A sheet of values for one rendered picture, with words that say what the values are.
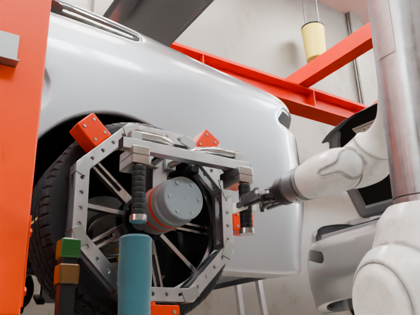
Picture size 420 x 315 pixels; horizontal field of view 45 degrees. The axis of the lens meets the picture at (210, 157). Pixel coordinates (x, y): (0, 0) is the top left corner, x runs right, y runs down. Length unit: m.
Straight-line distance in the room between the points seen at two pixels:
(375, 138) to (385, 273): 0.66
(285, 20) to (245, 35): 1.11
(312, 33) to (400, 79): 7.83
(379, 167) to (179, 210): 0.54
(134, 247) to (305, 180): 0.48
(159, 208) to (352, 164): 0.56
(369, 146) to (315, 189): 0.18
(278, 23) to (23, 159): 7.84
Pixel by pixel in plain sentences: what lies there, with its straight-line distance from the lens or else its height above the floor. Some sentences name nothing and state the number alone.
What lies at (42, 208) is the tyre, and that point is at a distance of 1.53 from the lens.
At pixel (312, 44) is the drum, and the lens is 8.49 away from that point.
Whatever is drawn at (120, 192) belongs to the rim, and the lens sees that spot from 1.63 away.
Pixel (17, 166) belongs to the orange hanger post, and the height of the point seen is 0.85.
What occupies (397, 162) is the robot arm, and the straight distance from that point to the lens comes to 0.75.
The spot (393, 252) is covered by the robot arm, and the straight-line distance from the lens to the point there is 0.68.
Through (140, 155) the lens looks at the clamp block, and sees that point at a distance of 1.31.
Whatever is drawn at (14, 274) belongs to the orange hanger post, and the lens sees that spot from 1.17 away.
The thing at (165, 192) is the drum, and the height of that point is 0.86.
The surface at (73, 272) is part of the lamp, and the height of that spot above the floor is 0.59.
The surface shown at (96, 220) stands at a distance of 1.92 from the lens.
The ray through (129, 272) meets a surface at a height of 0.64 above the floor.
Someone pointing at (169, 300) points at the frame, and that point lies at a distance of 1.52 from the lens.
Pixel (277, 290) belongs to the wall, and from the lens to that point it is 6.92.
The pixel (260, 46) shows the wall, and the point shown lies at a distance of 8.26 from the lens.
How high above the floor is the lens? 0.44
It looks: 21 degrees up
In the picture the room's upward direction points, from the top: 2 degrees counter-clockwise
